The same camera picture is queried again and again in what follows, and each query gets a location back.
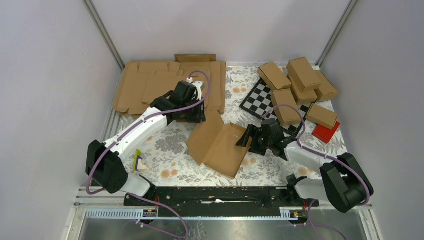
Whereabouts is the right aluminium corner post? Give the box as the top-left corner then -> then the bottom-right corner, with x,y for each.
315,0 -> 359,67

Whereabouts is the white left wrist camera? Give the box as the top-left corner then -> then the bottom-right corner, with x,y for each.
186,77 -> 204,100

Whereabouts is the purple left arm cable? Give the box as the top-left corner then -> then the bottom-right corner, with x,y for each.
85,69 -> 212,196

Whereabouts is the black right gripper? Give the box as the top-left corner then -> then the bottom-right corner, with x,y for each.
235,124 -> 273,157

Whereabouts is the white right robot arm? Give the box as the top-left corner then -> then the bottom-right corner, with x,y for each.
236,119 -> 374,213

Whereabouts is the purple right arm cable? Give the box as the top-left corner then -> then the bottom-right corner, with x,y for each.
261,104 -> 372,206

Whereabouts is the yellow green small object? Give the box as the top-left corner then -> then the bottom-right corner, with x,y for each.
132,149 -> 143,172

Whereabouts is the folded cardboard box lower stack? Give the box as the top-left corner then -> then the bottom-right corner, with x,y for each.
287,74 -> 318,105

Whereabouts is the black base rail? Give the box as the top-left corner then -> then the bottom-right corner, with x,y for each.
123,186 -> 313,213

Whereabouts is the floral patterned table mat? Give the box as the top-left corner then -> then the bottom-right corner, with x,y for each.
107,65 -> 355,188

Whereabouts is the black and white chessboard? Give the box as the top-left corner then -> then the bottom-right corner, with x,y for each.
239,78 -> 312,137

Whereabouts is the stack of flat cardboard blanks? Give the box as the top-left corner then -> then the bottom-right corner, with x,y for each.
112,54 -> 227,117

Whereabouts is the folded cardboard box on chessboard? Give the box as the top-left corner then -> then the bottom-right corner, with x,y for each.
271,89 -> 301,127

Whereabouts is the aluminium corner post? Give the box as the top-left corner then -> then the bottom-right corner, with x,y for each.
82,0 -> 125,71
315,0 -> 359,67

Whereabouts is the folded cardboard box top stack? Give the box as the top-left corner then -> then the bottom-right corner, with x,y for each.
286,57 -> 322,92

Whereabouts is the left aluminium corner post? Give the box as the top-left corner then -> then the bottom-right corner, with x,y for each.
82,0 -> 125,71

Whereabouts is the slotted metal cable duct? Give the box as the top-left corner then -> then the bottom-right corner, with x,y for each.
85,206 -> 298,221

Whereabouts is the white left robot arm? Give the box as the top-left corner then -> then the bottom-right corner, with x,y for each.
85,78 -> 206,206

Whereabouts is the folded cardboard box stack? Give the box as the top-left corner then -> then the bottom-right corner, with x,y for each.
286,57 -> 322,92
287,74 -> 318,105

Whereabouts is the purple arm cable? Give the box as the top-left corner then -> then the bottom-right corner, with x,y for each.
85,69 -> 212,196
261,104 -> 372,206

